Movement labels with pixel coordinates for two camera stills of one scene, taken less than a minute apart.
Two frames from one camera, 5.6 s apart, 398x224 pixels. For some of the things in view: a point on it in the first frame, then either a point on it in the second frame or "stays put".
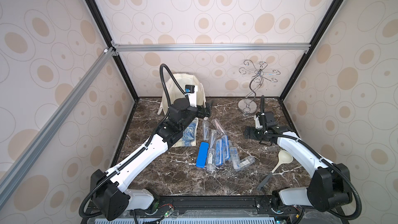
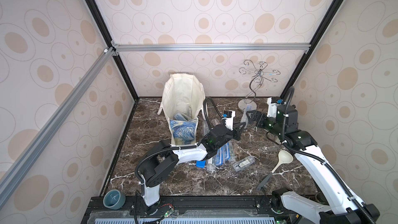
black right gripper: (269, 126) -> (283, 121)
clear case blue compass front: (219, 152) stays put
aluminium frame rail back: (163, 47) stays put
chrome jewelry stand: (246, 107) stays put
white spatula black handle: (284, 157) stays put
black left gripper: (202, 113) -> (236, 133)
